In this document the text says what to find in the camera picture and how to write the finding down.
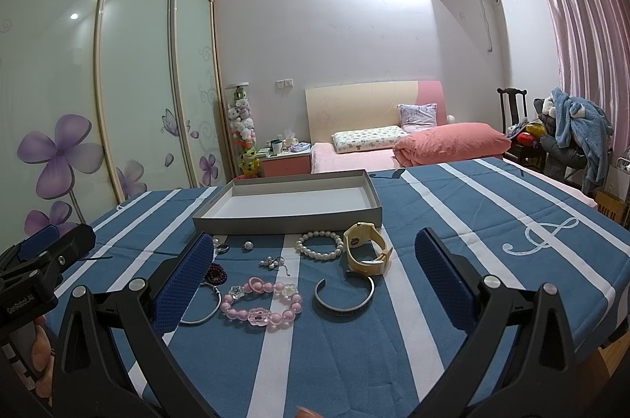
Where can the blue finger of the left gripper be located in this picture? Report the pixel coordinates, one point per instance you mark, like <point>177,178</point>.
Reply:
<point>38,242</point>

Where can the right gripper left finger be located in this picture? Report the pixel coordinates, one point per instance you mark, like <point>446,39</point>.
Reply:
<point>90,378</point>

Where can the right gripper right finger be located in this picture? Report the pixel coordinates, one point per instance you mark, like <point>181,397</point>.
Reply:
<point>517,359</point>

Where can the thin silver hoop bangle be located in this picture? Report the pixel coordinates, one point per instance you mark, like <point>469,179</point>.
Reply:
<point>203,307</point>

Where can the pearl cluster earring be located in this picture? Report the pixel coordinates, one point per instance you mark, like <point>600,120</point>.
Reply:
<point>273,263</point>

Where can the silver cuff bangle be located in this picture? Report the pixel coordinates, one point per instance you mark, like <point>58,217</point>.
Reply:
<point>344,296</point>

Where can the beige wrist watch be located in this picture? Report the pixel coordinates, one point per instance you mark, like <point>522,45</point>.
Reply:
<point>367,252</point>

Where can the person's left hand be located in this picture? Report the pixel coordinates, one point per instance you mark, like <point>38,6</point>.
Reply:
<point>42,360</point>

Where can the sliding glass floral wardrobe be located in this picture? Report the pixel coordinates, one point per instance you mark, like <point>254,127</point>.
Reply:
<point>103,100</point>

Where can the blue white striped tablecloth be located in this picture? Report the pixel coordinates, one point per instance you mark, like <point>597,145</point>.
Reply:
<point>380,363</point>

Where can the plush toy tube display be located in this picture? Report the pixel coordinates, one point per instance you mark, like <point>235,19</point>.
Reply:
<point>241,126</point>

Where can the pink beige nightstand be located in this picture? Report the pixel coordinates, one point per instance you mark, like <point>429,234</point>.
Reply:
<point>294,161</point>

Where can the white mug on nightstand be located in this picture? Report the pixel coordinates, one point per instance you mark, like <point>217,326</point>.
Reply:
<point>276,146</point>

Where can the grey cardboard tray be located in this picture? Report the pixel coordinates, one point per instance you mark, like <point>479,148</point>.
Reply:
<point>288,205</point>

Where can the dark wooden chair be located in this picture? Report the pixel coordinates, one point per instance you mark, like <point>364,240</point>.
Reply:
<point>525,148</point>

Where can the folded salmon pink duvet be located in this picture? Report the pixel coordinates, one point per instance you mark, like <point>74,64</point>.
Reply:
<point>450,143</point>

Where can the blue fleece garment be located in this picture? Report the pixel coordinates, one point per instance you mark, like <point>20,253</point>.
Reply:
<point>585,122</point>

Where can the white patterned pillow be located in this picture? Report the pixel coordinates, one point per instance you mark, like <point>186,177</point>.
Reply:
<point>366,140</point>

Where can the pink bed with headboard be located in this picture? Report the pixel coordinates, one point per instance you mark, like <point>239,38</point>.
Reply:
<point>363,106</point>

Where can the small lilac pillow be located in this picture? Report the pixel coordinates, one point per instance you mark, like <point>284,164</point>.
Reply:
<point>415,118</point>

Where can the pink curtain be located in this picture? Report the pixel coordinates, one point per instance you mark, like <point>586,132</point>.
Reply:
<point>592,39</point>

